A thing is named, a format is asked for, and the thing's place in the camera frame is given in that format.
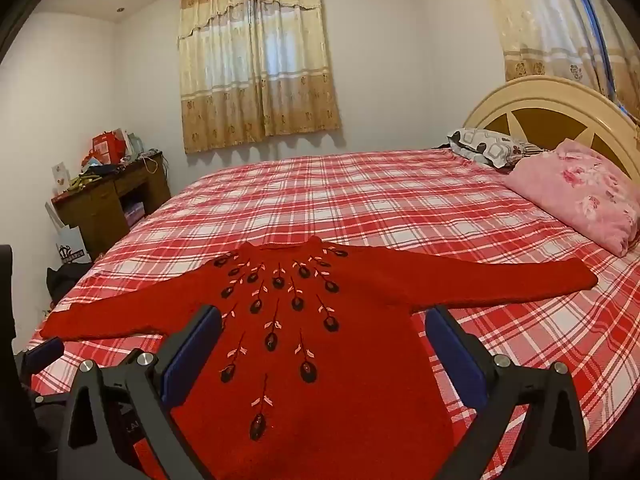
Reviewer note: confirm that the beige floral curtain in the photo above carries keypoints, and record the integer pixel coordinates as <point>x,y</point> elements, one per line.
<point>535,25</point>
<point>250,85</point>

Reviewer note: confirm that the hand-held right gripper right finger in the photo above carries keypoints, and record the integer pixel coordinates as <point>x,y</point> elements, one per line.
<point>457,360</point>

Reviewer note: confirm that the red plaid bed sheet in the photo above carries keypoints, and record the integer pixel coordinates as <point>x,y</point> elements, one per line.
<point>360,195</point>

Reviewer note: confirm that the red knitted sweater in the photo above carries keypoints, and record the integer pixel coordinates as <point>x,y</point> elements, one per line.
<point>360,370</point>

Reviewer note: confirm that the pink floral pillow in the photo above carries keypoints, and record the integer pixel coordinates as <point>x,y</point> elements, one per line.
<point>575,195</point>

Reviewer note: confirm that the white paper bag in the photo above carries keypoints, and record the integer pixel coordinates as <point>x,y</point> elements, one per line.
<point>72,247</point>

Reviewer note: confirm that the brown wooden desk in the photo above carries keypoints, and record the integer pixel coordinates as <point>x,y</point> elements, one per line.
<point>100,212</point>

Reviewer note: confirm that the grey patterned pillow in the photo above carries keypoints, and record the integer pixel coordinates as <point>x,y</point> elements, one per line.
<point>477,142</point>

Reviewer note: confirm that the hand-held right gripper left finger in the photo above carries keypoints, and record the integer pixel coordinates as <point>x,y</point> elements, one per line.
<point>192,355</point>

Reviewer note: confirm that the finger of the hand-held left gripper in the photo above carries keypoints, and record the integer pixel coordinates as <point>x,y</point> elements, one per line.
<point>44,354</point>

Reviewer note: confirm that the red gift bag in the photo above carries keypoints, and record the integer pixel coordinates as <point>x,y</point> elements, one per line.
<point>105,147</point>

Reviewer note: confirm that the black bag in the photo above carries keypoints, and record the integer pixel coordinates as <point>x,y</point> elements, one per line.
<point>65,280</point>

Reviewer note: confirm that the blue and pink box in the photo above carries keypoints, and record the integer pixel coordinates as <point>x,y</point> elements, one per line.
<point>134,214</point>

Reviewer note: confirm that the pile of yellow-green clutter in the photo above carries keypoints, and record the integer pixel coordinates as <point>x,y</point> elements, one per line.
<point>87,180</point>

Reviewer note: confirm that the white picture card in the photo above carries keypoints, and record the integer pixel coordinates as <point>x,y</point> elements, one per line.
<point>60,177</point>

